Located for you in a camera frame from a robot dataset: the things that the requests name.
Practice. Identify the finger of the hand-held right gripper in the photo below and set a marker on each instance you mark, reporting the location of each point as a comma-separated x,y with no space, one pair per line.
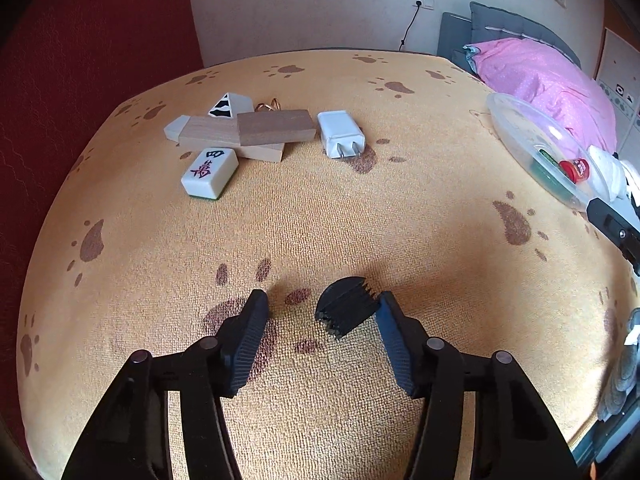
612,222

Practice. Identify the dark wooden block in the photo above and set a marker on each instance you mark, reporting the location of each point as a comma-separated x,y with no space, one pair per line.
277,127

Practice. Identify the white charger plug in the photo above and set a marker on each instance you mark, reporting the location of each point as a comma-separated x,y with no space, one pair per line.
340,132

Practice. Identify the grey padded headboard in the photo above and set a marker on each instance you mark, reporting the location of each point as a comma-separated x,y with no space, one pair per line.
520,22

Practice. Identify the grey quilted mattress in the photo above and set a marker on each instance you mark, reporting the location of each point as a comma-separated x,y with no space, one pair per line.
622,370

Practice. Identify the zebra-striped triangular block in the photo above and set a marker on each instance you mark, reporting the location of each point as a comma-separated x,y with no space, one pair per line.
227,105

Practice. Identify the brown wooden block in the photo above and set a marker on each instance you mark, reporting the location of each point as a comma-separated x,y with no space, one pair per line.
210,133

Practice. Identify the white sliding-door wardrobe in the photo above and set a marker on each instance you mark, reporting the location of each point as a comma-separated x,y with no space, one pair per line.
620,80

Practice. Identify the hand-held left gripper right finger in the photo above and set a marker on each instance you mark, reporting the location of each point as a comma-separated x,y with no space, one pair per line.
395,345

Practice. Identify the small red bottle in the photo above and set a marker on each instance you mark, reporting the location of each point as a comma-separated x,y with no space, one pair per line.
576,168

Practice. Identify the white plush pillow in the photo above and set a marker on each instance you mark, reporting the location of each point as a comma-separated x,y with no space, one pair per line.
610,170

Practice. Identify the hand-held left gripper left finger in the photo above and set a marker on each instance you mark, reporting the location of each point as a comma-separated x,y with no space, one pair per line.
246,350

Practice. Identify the white mahjong tile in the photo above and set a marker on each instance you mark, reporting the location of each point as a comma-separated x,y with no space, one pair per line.
210,172

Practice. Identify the clear plastic bowl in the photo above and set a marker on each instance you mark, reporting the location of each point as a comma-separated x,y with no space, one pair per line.
535,135

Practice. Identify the pink dotted duvet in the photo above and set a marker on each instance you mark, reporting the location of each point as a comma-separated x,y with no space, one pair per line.
545,80

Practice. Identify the black ribbed half-round part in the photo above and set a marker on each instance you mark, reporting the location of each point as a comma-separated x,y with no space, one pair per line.
345,307

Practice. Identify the green patterned tile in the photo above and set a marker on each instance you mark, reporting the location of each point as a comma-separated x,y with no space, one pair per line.
550,172

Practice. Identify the white wall socket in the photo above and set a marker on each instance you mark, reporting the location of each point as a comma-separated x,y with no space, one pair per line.
423,1

